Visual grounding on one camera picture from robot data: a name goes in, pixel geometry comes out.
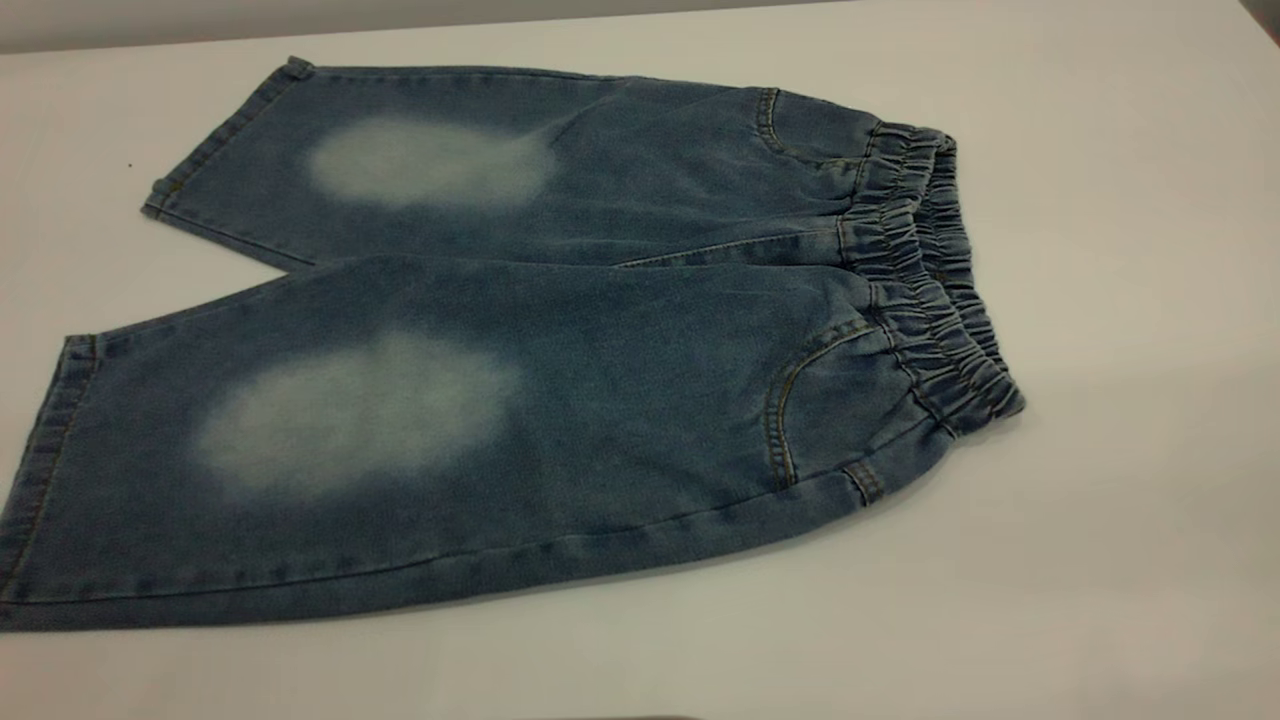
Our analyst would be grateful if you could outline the blue denim jeans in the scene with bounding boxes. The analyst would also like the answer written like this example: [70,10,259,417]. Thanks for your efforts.
[0,55,1027,633]

